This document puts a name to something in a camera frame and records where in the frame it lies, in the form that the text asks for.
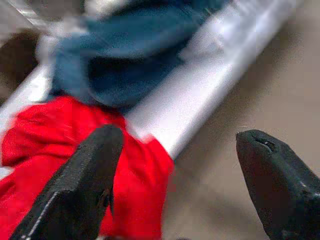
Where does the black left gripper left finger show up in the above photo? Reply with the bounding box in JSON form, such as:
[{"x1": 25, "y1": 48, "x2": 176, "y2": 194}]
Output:
[{"x1": 9, "y1": 123, "x2": 125, "y2": 240}]

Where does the red mesh jersey white label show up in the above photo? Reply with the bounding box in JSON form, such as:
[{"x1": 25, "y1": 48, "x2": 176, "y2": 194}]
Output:
[{"x1": 0, "y1": 95, "x2": 176, "y2": 240}]

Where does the blue denim garment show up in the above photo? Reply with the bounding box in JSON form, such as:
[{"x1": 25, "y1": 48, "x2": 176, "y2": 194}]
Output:
[{"x1": 48, "y1": 0, "x2": 232, "y2": 115}]

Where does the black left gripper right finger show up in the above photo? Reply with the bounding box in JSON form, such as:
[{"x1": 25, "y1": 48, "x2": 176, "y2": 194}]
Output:
[{"x1": 235, "y1": 129, "x2": 320, "y2": 240}]

